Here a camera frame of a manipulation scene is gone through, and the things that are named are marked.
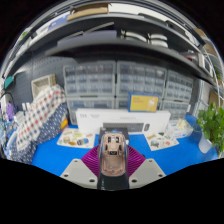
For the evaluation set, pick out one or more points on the small black box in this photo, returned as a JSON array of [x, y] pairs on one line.
[[113, 130]]

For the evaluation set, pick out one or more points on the dark wall shelf unit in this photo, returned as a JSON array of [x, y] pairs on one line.
[[100, 43]]

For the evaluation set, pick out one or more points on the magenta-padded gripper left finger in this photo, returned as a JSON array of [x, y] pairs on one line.
[[75, 170]]

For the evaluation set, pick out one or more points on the white woven basket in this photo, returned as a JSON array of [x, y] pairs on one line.
[[42, 86]]

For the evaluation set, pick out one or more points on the yellow and blue box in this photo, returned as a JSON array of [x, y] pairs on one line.
[[143, 102]]

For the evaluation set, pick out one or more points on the clear plastic box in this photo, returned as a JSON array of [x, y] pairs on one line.
[[181, 128]]

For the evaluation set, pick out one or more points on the pink computer mouse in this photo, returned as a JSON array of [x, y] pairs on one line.
[[113, 160]]

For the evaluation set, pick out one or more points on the purple toy figure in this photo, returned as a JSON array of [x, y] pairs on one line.
[[10, 111]]

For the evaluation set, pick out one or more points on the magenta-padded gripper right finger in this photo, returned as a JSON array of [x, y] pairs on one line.
[[150, 170]]

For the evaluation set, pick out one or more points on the long white keyboard box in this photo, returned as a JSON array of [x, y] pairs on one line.
[[90, 120]]

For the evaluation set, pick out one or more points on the teal wall bin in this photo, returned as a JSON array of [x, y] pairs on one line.
[[9, 82]]

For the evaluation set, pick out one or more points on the green potted plant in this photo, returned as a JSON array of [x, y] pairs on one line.
[[213, 126]]

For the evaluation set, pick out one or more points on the small yellow object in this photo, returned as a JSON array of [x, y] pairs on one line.
[[64, 124]]

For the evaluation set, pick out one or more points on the navy white dotted cloth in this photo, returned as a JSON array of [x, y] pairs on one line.
[[43, 143]]

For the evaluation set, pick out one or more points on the colourful sticker sheet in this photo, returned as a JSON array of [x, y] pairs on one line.
[[75, 138], [161, 141]]

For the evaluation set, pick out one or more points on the red blue checkered cloth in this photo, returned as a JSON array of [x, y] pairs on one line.
[[38, 113]]

